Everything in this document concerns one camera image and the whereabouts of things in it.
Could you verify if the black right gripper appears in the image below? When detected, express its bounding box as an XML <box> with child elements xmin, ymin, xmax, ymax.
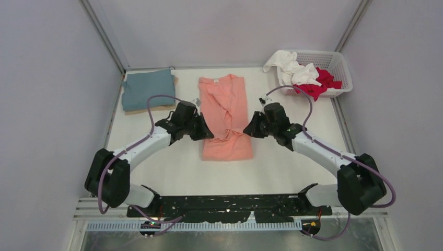
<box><xmin>244</xmin><ymin>111</ymin><xmax>278</xmax><ymax>139</ymax></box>

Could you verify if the white plastic laundry basket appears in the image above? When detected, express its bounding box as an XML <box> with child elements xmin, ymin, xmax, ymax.
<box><xmin>287</xmin><ymin>50</ymin><xmax>353</xmax><ymax>98</ymax></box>

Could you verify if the white crumpled t-shirt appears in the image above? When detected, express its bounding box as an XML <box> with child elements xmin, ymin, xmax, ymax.
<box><xmin>263</xmin><ymin>50</ymin><xmax>315</xmax><ymax>85</ymax></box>

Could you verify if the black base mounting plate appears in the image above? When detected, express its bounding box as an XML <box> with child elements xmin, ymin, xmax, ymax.
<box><xmin>126</xmin><ymin>193</ymin><xmax>332</xmax><ymax>223</ymax></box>

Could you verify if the red t-shirt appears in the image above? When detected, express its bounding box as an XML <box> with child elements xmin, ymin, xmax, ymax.
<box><xmin>291</xmin><ymin>64</ymin><xmax>343</xmax><ymax>101</ymax></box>

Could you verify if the blue folded t-shirt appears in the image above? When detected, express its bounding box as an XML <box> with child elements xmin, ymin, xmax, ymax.
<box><xmin>121</xmin><ymin>69</ymin><xmax>176</xmax><ymax>112</ymax></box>

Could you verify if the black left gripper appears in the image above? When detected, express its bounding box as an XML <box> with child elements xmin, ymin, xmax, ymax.
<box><xmin>183</xmin><ymin>112</ymin><xmax>213</xmax><ymax>141</ymax></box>

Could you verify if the aluminium frame rail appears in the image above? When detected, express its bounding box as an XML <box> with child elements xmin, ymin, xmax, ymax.
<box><xmin>79</xmin><ymin>0</ymin><xmax>126</xmax><ymax>74</ymax></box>

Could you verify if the slotted cable duct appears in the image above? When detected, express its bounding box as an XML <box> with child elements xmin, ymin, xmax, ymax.
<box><xmin>86</xmin><ymin>220</ymin><xmax>302</xmax><ymax>232</ymax></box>

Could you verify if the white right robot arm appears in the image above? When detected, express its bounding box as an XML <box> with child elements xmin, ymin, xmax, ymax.
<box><xmin>243</xmin><ymin>99</ymin><xmax>387</xmax><ymax>215</ymax></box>

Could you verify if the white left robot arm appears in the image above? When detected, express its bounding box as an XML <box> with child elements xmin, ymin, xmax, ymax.
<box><xmin>85</xmin><ymin>101</ymin><xmax>214</xmax><ymax>216</ymax></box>

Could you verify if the peach pink t-shirt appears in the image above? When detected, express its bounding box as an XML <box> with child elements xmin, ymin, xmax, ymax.
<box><xmin>198</xmin><ymin>74</ymin><xmax>253</xmax><ymax>161</ymax></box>

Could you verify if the tan folded t-shirt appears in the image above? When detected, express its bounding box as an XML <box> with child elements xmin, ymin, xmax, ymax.
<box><xmin>124</xmin><ymin>76</ymin><xmax>179</xmax><ymax>116</ymax></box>

